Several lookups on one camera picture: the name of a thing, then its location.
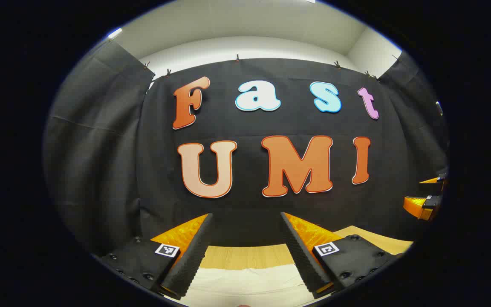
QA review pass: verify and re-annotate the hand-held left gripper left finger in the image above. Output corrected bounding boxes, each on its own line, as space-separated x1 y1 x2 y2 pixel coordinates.
101 213 214 300

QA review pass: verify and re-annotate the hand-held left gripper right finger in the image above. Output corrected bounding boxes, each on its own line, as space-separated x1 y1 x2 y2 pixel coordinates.
280 212 404 299

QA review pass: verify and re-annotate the dark grey side curtain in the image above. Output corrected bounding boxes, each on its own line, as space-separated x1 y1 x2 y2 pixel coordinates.
378 50 450 239
43 39 156 256

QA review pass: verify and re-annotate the row of small curtain clips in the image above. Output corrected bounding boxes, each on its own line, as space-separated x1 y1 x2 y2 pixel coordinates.
143 54 401 81

